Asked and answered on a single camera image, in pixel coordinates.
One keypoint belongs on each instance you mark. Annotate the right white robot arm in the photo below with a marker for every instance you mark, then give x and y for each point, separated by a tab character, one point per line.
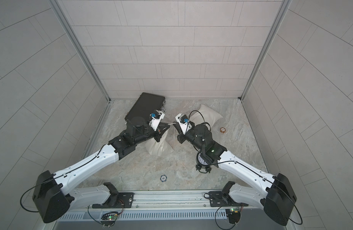
272	193

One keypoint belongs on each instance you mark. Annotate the left circuit board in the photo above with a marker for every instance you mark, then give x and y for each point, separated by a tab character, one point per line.
109	219

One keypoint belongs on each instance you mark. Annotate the aluminium mounting rail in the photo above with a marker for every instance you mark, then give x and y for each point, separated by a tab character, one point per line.
161	205

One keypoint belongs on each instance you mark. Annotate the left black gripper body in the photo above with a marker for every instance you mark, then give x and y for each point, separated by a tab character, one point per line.
147	132

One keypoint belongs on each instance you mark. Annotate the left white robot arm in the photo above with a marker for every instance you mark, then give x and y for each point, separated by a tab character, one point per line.
56	193

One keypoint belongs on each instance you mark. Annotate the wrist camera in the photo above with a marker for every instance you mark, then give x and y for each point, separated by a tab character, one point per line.
182	122
156	118

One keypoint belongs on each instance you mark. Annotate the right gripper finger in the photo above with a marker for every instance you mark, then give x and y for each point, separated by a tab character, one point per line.
181	138
178	128

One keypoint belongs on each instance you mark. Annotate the right circuit board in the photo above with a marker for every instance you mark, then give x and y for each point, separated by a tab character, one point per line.
233	215

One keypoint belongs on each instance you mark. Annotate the cream cloth bag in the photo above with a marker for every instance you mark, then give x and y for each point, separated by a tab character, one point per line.
206	114
158	148

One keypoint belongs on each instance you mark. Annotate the circuit board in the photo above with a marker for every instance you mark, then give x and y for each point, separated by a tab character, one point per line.
109	219
233	215

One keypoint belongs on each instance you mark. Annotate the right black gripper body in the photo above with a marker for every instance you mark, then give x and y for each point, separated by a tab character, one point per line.
192	138

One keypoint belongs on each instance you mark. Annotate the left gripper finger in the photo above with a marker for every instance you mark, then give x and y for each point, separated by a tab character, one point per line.
161	135
163	126

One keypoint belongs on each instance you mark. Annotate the black briefcase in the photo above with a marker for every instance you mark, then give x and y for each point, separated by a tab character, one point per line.
146	104

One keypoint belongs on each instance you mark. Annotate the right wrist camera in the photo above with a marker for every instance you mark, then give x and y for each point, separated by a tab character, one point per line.
182	122

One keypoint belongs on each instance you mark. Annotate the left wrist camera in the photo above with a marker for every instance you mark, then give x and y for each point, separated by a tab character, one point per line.
156	118

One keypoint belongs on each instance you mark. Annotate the blue poker chip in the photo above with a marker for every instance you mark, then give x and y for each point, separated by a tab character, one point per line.
163	178

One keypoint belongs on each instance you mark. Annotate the black alarm clock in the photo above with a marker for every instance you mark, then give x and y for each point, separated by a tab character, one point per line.
203	162

